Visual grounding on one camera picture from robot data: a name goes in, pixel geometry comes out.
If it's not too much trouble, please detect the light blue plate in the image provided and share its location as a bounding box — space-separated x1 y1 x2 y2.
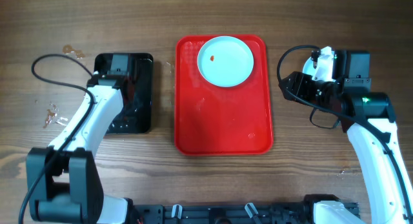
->
197 36 254 88
302 57 318 81

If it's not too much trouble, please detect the light blue plate back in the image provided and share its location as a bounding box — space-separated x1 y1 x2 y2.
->
302 57 318 81

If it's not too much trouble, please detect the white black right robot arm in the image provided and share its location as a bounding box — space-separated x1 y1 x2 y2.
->
277 45 412 223

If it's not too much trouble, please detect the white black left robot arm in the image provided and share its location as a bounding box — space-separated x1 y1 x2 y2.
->
18 54 142 223

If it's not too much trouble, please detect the black water tray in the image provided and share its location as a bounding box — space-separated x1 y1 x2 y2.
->
94 53 154 134

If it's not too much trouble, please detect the red plastic tray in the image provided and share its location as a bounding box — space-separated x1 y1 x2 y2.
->
174 34 274 156

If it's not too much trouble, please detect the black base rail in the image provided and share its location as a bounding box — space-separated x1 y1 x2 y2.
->
135 202 314 224

